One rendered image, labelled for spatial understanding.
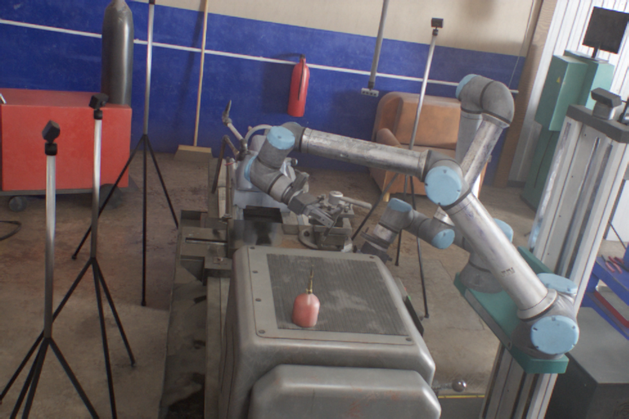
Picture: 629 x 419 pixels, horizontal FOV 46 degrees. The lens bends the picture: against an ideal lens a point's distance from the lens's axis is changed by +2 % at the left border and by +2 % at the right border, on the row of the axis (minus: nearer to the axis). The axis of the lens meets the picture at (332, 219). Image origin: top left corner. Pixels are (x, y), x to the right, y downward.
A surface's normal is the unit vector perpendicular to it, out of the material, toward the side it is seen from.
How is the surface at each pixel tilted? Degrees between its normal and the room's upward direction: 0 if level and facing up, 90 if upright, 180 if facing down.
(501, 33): 90
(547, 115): 90
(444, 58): 90
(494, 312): 0
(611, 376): 0
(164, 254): 0
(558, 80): 90
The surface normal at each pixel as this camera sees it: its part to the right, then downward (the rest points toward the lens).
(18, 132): 0.48, 0.40
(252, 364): 0.15, 0.40
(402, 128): -0.06, 0.50
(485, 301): 0.16, -0.91
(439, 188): -0.29, 0.23
